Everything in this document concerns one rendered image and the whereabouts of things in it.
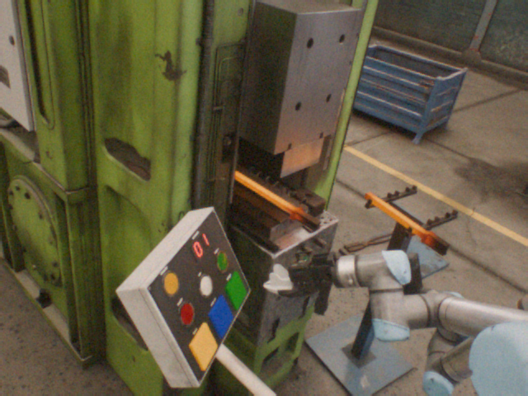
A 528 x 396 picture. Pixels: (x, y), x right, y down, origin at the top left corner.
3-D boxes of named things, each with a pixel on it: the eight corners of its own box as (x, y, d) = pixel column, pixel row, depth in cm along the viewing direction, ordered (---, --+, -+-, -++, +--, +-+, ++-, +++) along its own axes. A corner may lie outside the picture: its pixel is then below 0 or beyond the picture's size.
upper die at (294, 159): (318, 162, 156) (324, 137, 151) (280, 178, 143) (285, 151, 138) (235, 118, 179) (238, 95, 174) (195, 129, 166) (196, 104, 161)
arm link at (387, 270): (407, 287, 97) (401, 247, 99) (356, 291, 102) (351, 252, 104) (414, 287, 104) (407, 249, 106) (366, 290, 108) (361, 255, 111)
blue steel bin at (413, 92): (448, 128, 539) (471, 68, 502) (418, 144, 486) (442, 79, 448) (362, 95, 602) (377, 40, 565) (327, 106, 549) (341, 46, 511)
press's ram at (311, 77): (347, 129, 160) (378, 7, 139) (273, 155, 135) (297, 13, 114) (261, 90, 183) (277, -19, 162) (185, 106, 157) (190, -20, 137)
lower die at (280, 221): (304, 223, 170) (308, 205, 165) (268, 243, 156) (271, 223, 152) (228, 176, 192) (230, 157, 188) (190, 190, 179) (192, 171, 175)
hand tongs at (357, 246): (435, 220, 231) (436, 219, 230) (441, 225, 228) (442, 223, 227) (343, 247, 201) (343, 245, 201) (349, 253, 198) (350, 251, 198)
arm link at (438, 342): (421, 368, 132) (433, 341, 126) (426, 341, 141) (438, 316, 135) (449, 380, 130) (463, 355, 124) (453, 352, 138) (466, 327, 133)
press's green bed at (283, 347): (297, 370, 223) (316, 302, 199) (242, 419, 199) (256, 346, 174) (222, 304, 253) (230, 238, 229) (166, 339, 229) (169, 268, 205)
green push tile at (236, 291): (247, 292, 126) (237, 270, 124) (237, 311, 120) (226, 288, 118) (242, 293, 127) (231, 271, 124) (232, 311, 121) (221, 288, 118)
